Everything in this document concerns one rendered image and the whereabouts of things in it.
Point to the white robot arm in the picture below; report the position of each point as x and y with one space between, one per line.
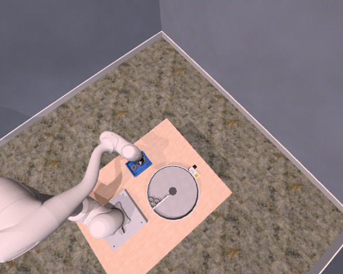
27 217

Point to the blue shallow tray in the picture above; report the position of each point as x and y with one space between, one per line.
139 169

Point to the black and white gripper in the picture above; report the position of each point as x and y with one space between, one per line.
141 161

